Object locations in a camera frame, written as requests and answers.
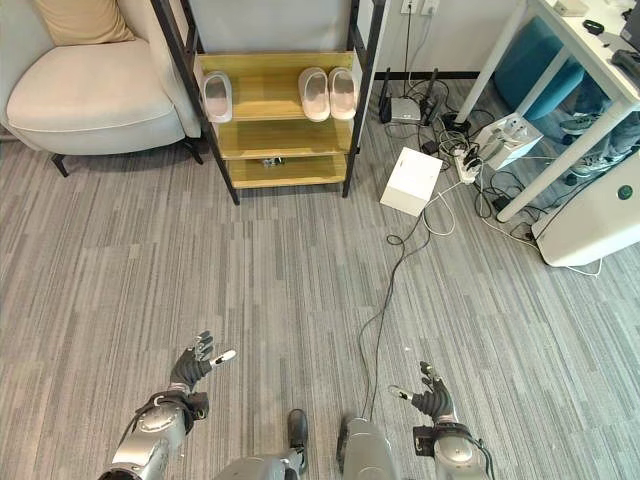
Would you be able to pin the wooden shoe rack black frame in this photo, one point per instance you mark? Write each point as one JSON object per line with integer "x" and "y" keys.
{"x": 280, "y": 115}

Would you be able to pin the robot left leg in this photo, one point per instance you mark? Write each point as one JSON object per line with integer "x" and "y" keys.
{"x": 272, "y": 455}

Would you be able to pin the white table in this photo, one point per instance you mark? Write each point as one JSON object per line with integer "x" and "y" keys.
{"x": 565, "y": 90}

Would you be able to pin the white router with antennas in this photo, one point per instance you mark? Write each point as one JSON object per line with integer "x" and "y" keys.
{"x": 405, "y": 107}

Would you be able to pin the robot leg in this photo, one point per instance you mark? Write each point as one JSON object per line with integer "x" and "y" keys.
{"x": 272, "y": 455}
{"x": 364, "y": 447}

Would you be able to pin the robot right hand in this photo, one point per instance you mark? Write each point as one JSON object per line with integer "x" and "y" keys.
{"x": 433, "y": 396}

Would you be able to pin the robot right leg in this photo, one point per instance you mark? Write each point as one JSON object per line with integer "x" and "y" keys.
{"x": 364, "y": 447}

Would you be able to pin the person's shoe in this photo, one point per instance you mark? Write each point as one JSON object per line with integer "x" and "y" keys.
{"x": 590, "y": 162}

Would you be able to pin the dark object on table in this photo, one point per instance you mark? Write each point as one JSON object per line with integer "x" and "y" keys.
{"x": 627, "y": 59}

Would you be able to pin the white appliance with green button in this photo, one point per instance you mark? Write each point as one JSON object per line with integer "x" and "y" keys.
{"x": 592, "y": 220}

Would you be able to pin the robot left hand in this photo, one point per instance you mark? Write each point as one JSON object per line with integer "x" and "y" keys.
{"x": 190, "y": 366}

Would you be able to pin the white power strip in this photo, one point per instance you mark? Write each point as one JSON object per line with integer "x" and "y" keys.
{"x": 467, "y": 167}

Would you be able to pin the beige cushion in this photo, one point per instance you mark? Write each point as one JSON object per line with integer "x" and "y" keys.
{"x": 82, "y": 20}

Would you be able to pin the black power adapter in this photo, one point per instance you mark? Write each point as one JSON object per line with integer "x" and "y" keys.
{"x": 501, "y": 202}

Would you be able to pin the teal round pouf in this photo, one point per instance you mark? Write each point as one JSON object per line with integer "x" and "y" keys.
{"x": 537, "y": 70}

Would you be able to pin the small metal object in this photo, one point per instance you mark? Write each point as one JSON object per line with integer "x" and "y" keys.
{"x": 272, "y": 161}

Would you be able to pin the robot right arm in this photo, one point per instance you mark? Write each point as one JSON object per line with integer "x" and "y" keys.
{"x": 452, "y": 447}

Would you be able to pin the black wristband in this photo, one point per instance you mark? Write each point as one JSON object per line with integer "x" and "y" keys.
{"x": 593, "y": 26}

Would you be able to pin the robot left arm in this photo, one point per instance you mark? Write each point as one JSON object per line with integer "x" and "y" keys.
{"x": 156, "y": 432}

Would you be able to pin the cream upholstered armchair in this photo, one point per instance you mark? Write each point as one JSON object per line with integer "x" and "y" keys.
{"x": 95, "y": 100}

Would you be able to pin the pink slipper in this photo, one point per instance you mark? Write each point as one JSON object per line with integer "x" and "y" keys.
{"x": 342, "y": 93}
{"x": 314, "y": 95}
{"x": 218, "y": 97}

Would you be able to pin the white open device box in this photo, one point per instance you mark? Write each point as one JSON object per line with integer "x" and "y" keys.
{"x": 509, "y": 139}

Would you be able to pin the white cardboard box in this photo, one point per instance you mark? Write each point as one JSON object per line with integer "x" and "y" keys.
{"x": 411, "y": 181}

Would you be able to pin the wall power socket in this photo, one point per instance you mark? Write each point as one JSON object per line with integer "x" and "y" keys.
{"x": 420, "y": 6}

